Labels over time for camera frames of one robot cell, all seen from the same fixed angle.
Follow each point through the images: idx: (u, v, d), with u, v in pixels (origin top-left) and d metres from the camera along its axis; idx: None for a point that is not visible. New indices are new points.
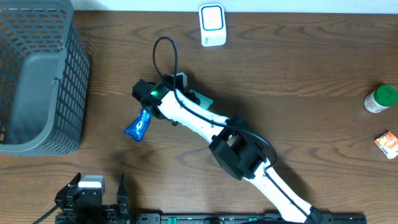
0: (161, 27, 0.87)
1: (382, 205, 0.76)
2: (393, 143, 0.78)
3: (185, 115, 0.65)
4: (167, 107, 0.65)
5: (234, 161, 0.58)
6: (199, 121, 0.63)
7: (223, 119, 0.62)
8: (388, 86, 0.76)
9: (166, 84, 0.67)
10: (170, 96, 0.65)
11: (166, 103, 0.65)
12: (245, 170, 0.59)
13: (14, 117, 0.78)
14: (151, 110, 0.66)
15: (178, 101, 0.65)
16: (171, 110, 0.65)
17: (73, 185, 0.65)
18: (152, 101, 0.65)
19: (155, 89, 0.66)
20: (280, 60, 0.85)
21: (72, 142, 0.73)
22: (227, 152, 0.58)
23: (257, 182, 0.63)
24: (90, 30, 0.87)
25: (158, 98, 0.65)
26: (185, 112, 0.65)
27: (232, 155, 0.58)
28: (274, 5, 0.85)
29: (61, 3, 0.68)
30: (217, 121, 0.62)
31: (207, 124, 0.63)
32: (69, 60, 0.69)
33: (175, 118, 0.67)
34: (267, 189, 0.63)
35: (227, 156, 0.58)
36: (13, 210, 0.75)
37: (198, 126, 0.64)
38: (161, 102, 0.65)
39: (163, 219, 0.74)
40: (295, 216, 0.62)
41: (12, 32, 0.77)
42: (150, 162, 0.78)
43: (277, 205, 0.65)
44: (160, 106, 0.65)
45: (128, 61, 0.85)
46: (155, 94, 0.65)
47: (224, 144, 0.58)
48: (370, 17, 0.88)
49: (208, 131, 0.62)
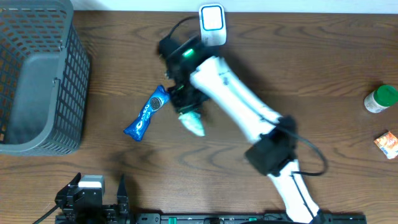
0: (161, 27, 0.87)
1: (382, 205, 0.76)
2: (393, 143, 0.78)
3: (226, 95, 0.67)
4: (210, 81, 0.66)
5: (271, 158, 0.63)
6: (245, 109, 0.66)
7: (273, 115, 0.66)
8: (388, 86, 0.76)
9: (203, 51, 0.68)
10: (212, 66, 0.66)
11: (209, 77, 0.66)
12: (277, 169, 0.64)
13: (14, 117, 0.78)
14: (180, 72, 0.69)
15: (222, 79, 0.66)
16: (211, 83, 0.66)
17: (73, 186, 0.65)
18: (181, 59, 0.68)
19: (190, 52, 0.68)
20: (280, 60, 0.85)
21: (72, 142, 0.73)
22: (267, 148, 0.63)
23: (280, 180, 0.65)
24: (89, 30, 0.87)
25: (191, 58, 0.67)
26: (229, 93, 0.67)
27: (270, 152, 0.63)
28: (275, 5, 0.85)
29: (61, 2, 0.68)
30: (267, 116, 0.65)
31: (254, 116, 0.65)
32: (69, 60, 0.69)
33: (212, 94, 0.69)
34: (286, 187, 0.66)
35: (263, 150, 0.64)
36: (12, 210, 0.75)
37: (240, 112, 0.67)
38: (198, 69, 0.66)
39: (163, 219, 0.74)
40: (303, 216, 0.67)
41: (12, 32, 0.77)
42: (150, 162, 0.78)
43: (288, 202, 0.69)
44: (196, 74, 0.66)
45: (128, 61, 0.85)
46: (189, 53, 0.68)
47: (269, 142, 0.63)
48: (370, 17, 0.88)
49: (251, 122, 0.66)
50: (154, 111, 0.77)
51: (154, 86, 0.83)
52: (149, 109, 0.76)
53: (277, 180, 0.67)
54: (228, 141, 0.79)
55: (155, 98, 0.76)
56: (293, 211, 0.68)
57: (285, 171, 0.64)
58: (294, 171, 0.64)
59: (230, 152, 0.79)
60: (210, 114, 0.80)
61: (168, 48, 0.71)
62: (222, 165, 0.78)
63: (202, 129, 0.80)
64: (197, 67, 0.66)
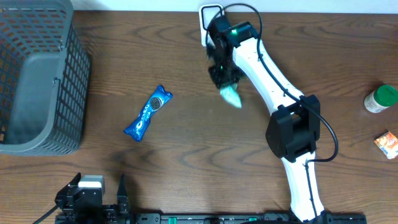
0: (161, 27, 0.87)
1: (382, 205, 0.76)
2: (393, 143, 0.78)
3: (259, 70, 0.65)
4: (244, 55, 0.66)
5: (288, 137, 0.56)
6: (272, 85, 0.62)
7: (297, 93, 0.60)
8: (388, 86, 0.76)
9: (249, 27, 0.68)
10: (252, 46, 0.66)
11: (245, 51, 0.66)
12: (291, 152, 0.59)
13: (14, 117, 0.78)
14: (223, 48, 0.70)
15: (257, 53, 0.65)
16: (247, 58, 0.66)
17: (73, 185, 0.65)
18: (229, 37, 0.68)
19: (237, 28, 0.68)
20: (280, 60, 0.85)
21: (72, 142, 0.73)
22: (288, 127, 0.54)
23: (293, 168, 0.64)
24: (90, 30, 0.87)
25: (236, 37, 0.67)
26: (260, 66, 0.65)
27: (290, 130, 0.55)
28: (274, 5, 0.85)
29: (61, 2, 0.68)
30: (291, 93, 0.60)
31: (278, 90, 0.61)
32: (69, 60, 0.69)
33: (246, 68, 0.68)
34: (298, 178, 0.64)
35: (285, 129, 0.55)
36: (12, 210, 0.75)
37: (267, 88, 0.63)
38: (239, 44, 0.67)
39: (163, 219, 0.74)
40: (306, 213, 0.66)
41: (12, 32, 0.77)
42: (150, 162, 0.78)
43: (295, 196, 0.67)
44: (236, 48, 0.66)
45: (128, 61, 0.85)
46: (235, 33, 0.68)
47: (290, 119, 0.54)
48: (370, 17, 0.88)
49: (276, 97, 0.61)
50: (154, 111, 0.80)
51: (154, 86, 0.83)
52: (149, 109, 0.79)
53: (288, 168, 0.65)
54: (228, 141, 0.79)
55: (155, 98, 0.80)
56: (300, 208, 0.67)
57: (300, 160, 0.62)
58: (309, 160, 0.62)
59: (230, 151, 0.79)
60: (211, 114, 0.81)
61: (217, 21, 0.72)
62: (222, 165, 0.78)
63: (202, 129, 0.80)
64: (238, 43, 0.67)
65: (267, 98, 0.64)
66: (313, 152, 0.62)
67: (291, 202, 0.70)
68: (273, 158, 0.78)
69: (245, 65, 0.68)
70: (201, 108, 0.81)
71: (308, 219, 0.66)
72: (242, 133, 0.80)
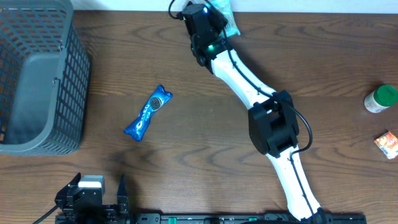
0: (161, 27, 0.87)
1: (382, 205, 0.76)
2: (393, 143, 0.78)
3: (234, 76, 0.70)
4: (220, 64, 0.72)
5: (267, 132, 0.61)
6: (247, 86, 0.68)
7: (269, 90, 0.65)
8: (388, 86, 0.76)
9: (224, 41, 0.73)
10: (226, 56, 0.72)
11: (221, 61, 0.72)
12: (274, 147, 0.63)
13: (13, 117, 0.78)
14: (203, 63, 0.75)
15: (232, 61, 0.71)
16: (224, 67, 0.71)
17: (73, 185, 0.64)
18: (207, 53, 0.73)
19: (213, 43, 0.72)
20: (280, 60, 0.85)
21: (72, 142, 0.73)
22: (263, 121, 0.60)
23: (280, 164, 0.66)
24: (90, 30, 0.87)
25: (213, 53, 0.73)
26: (236, 72, 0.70)
27: (267, 125, 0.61)
28: (274, 5, 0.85)
29: (61, 2, 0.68)
30: (264, 91, 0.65)
31: (253, 90, 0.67)
32: (69, 60, 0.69)
33: (224, 75, 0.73)
34: (287, 174, 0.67)
35: (262, 124, 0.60)
36: (12, 210, 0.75)
37: (244, 90, 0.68)
38: (215, 57, 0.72)
39: (163, 219, 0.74)
40: (303, 211, 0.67)
41: (12, 32, 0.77)
42: (150, 162, 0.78)
43: (290, 195, 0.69)
44: (213, 61, 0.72)
45: (128, 60, 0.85)
46: (211, 48, 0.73)
47: (265, 112, 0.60)
48: (370, 17, 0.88)
49: (252, 96, 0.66)
50: (154, 111, 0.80)
51: (154, 86, 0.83)
52: (149, 109, 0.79)
53: (276, 165, 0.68)
54: (228, 141, 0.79)
55: (155, 98, 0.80)
56: (296, 206, 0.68)
57: (284, 154, 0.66)
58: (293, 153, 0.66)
59: (230, 151, 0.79)
60: (211, 114, 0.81)
61: (198, 24, 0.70)
62: (222, 165, 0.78)
63: (202, 130, 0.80)
64: (215, 55, 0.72)
65: (244, 98, 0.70)
66: (296, 145, 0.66)
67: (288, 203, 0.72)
68: None
69: (222, 73, 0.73)
70: (201, 108, 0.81)
71: (306, 217, 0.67)
72: (242, 133, 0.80)
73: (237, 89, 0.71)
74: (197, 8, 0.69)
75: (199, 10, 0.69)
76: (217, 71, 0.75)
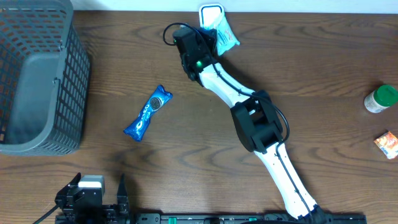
0: (161, 27, 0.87)
1: (382, 205, 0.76)
2: (393, 143, 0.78)
3: (219, 83, 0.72)
4: (204, 73, 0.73)
5: (250, 127, 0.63)
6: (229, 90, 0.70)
7: (249, 90, 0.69)
8: (388, 86, 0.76)
9: (211, 56, 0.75)
10: (208, 66, 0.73)
11: (204, 71, 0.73)
12: (260, 144, 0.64)
13: (14, 117, 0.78)
14: (194, 78, 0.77)
15: (216, 71, 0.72)
16: (208, 76, 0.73)
17: (73, 185, 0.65)
18: (195, 69, 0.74)
19: (201, 60, 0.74)
20: (280, 60, 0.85)
21: (72, 142, 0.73)
22: (245, 116, 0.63)
23: (268, 160, 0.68)
24: (89, 30, 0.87)
25: (201, 67, 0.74)
26: (219, 79, 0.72)
27: (249, 121, 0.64)
28: (274, 6, 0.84)
29: (61, 2, 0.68)
30: (244, 91, 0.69)
31: (235, 93, 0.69)
32: (69, 60, 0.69)
33: (208, 83, 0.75)
34: (277, 170, 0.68)
35: (244, 121, 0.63)
36: (12, 210, 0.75)
37: (227, 93, 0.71)
38: (202, 70, 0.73)
39: (163, 219, 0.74)
40: (298, 209, 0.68)
41: (12, 32, 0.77)
42: (150, 162, 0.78)
43: (283, 191, 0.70)
44: (200, 74, 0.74)
45: (128, 61, 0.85)
46: (199, 64, 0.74)
47: (245, 109, 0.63)
48: (370, 17, 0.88)
49: (234, 98, 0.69)
50: (154, 111, 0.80)
51: (154, 86, 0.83)
52: (149, 109, 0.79)
53: (265, 162, 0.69)
54: (228, 141, 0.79)
55: (155, 98, 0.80)
56: (292, 204, 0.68)
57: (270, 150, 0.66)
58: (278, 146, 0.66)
59: (230, 151, 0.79)
60: (211, 114, 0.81)
61: (188, 45, 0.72)
62: (222, 165, 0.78)
63: (202, 130, 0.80)
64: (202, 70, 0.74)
65: (229, 102, 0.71)
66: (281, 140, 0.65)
67: (285, 202, 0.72)
68: None
69: (207, 81, 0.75)
70: (201, 108, 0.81)
71: (303, 214, 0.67)
72: None
73: (222, 94, 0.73)
74: (186, 30, 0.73)
75: (188, 32, 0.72)
76: (201, 81, 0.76)
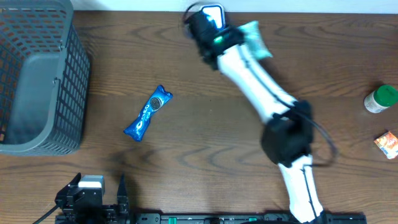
0: (161, 27, 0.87)
1: (382, 205, 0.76)
2: (393, 143, 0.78)
3: (247, 77, 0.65)
4: (230, 61, 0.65)
5: (282, 140, 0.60)
6: (262, 92, 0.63)
7: (288, 99, 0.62)
8: (388, 86, 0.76)
9: (233, 34, 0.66)
10: (236, 54, 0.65)
11: (232, 59, 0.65)
12: (288, 157, 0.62)
13: (14, 117, 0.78)
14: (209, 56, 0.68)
15: (244, 60, 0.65)
16: (234, 65, 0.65)
17: (73, 185, 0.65)
18: (212, 45, 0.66)
19: (221, 35, 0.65)
20: (280, 60, 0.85)
21: (72, 142, 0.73)
22: (280, 130, 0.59)
23: (291, 173, 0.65)
24: (90, 30, 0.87)
25: (220, 43, 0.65)
26: (248, 73, 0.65)
27: (283, 135, 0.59)
28: (274, 5, 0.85)
29: (61, 2, 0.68)
30: (282, 98, 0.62)
31: (269, 97, 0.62)
32: (69, 60, 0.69)
33: (234, 74, 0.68)
34: (296, 182, 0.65)
35: (278, 134, 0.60)
36: (12, 210, 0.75)
37: (258, 94, 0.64)
38: (224, 52, 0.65)
39: (163, 219, 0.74)
40: (306, 216, 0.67)
41: (12, 32, 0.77)
42: (150, 162, 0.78)
43: (295, 200, 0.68)
44: (221, 56, 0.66)
45: (128, 61, 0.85)
46: (218, 40, 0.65)
47: (282, 122, 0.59)
48: (370, 17, 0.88)
49: (267, 103, 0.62)
50: (154, 111, 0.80)
51: (154, 86, 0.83)
52: (149, 109, 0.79)
53: (286, 172, 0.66)
54: (228, 141, 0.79)
55: (155, 98, 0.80)
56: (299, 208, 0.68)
57: (296, 164, 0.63)
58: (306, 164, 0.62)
59: (230, 151, 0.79)
60: (211, 114, 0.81)
61: (201, 21, 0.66)
62: (222, 165, 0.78)
63: (202, 130, 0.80)
64: (224, 50, 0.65)
65: (257, 102, 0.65)
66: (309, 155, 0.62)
67: (291, 204, 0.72)
68: None
69: (232, 71, 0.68)
70: (201, 108, 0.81)
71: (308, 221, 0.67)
72: (242, 133, 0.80)
73: (251, 92, 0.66)
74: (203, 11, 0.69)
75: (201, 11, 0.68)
76: (224, 69, 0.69)
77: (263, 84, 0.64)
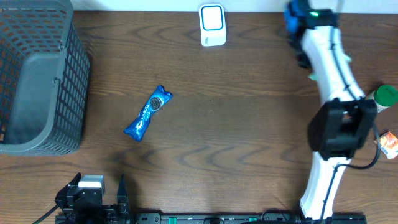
0: (161, 27, 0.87)
1: (382, 204, 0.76)
2: (393, 143, 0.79)
3: (326, 57, 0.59)
4: (316, 37, 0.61)
5: (332, 132, 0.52)
6: (335, 77, 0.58)
7: (359, 93, 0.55)
8: (388, 86, 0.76)
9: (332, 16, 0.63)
10: (322, 33, 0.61)
11: (318, 36, 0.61)
12: (328, 150, 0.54)
13: (14, 117, 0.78)
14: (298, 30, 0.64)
15: (331, 42, 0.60)
16: (317, 41, 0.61)
17: (73, 185, 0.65)
18: (308, 19, 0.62)
19: (319, 11, 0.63)
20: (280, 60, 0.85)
21: (72, 142, 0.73)
22: (337, 119, 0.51)
23: (321, 168, 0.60)
24: (89, 30, 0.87)
25: (316, 19, 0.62)
26: (329, 54, 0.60)
27: (337, 126, 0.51)
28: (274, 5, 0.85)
29: (61, 2, 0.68)
30: (353, 89, 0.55)
31: (341, 84, 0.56)
32: (69, 60, 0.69)
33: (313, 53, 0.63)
34: (323, 177, 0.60)
35: (332, 123, 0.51)
36: (12, 210, 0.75)
37: (329, 78, 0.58)
38: (315, 28, 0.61)
39: (163, 219, 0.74)
40: (314, 212, 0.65)
41: (12, 32, 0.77)
42: (150, 162, 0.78)
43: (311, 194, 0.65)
44: (310, 31, 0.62)
45: (128, 61, 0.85)
46: (316, 15, 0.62)
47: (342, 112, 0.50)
48: (370, 17, 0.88)
49: (335, 89, 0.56)
50: (154, 111, 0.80)
51: (154, 86, 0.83)
52: (149, 109, 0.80)
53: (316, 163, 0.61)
54: (228, 142, 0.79)
55: (155, 98, 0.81)
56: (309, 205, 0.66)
57: (333, 160, 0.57)
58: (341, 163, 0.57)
59: (230, 152, 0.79)
60: (211, 114, 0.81)
61: None
62: (222, 164, 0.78)
63: (202, 130, 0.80)
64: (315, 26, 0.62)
65: (323, 83, 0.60)
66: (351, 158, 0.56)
67: (303, 198, 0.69)
68: (273, 158, 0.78)
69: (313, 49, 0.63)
70: (201, 108, 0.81)
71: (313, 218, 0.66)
72: (242, 133, 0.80)
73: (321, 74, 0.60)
74: None
75: None
76: (306, 46, 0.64)
77: (341, 69, 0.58)
